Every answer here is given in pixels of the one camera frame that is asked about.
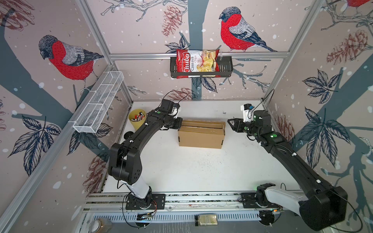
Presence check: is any yellow cup with markers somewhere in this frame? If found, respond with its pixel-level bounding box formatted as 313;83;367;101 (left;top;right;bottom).
128;109;147;131

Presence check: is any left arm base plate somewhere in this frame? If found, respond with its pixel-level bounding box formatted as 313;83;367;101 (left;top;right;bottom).
124;193;166;210

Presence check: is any glass jar lying flat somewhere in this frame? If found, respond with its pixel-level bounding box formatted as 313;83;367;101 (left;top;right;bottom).
195;214;218;226

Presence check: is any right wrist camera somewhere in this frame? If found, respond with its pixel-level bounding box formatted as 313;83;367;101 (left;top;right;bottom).
241;103;254;122

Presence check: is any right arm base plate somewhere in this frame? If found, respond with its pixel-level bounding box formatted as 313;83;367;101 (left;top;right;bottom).
239;192;281;210

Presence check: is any red cassava chips bag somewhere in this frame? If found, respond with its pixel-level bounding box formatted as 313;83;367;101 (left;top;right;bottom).
176;50;220;73

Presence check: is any white wire mesh shelf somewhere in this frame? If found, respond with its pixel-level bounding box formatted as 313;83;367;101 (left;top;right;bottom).
73;71;124;134

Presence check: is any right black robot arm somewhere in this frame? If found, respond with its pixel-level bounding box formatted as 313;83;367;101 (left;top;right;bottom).
227;110;348;231

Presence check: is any black lidded spice jar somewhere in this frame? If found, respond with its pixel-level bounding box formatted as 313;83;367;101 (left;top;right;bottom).
123;131;134;140

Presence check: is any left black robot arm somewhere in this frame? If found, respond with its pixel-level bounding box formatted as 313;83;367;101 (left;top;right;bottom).
108;100;183;208

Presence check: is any black wall basket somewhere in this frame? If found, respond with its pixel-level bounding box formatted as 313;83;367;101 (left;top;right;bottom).
170;56;233;79

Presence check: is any brown cardboard box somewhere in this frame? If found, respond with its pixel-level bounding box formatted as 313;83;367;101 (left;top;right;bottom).
178;120;226;149

